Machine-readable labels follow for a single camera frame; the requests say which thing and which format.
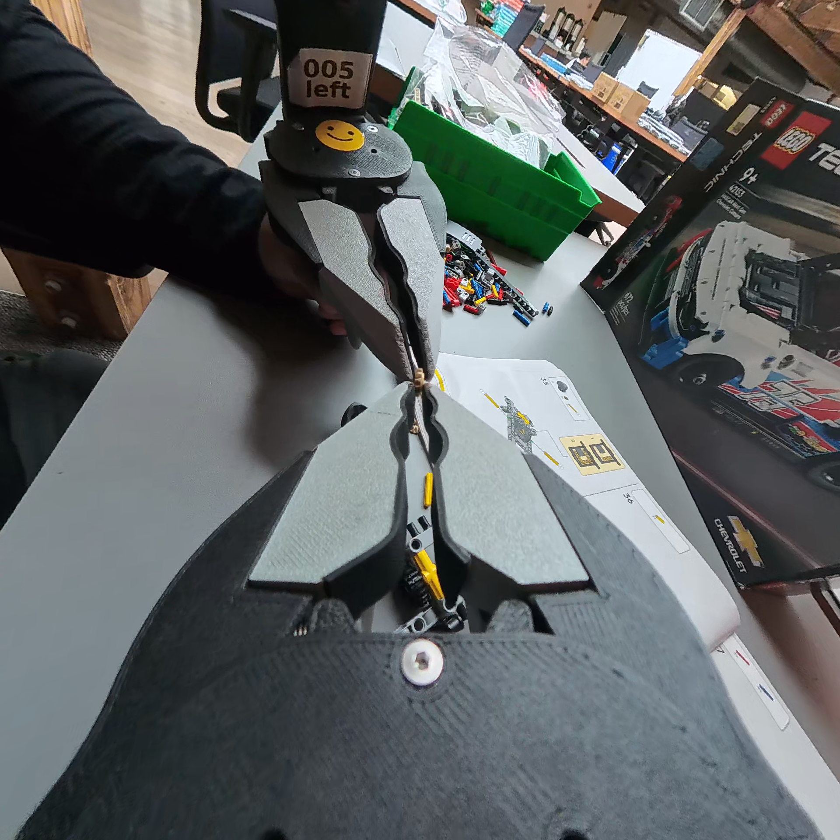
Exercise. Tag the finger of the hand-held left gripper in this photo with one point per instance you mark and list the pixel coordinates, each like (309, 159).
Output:
(341, 262)
(417, 262)

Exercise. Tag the wooden table leg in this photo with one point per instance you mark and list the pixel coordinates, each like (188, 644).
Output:
(85, 295)

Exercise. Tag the green plastic bin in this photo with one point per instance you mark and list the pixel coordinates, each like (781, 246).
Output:
(485, 177)

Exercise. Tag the grey lego frame assembly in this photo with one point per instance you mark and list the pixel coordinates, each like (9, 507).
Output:
(426, 577)

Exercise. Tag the person's left hand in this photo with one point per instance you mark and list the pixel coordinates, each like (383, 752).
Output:
(289, 275)

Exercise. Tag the person's left forearm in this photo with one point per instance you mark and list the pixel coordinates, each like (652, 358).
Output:
(98, 164)

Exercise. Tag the cardboard box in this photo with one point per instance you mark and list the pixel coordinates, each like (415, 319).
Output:
(620, 95)

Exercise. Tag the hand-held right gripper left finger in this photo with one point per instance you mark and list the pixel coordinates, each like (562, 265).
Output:
(341, 512)

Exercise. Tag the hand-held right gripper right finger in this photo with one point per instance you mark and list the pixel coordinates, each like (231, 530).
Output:
(499, 512)

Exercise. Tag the white board panel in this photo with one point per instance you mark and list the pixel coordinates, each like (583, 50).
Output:
(659, 62)

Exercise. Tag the yellow lego axle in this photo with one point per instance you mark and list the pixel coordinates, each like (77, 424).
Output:
(427, 489)

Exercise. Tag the white instruction booklet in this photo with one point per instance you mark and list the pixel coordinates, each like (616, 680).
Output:
(623, 512)

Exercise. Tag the lego set box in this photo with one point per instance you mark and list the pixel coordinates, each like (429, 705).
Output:
(754, 295)

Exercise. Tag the pile of loose lego pieces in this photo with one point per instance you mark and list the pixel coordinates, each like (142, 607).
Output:
(466, 282)

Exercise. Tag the clear plastic bags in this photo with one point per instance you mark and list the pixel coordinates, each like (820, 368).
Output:
(485, 85)

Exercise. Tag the black office chair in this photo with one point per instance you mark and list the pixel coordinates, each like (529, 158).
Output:
(229, 65)

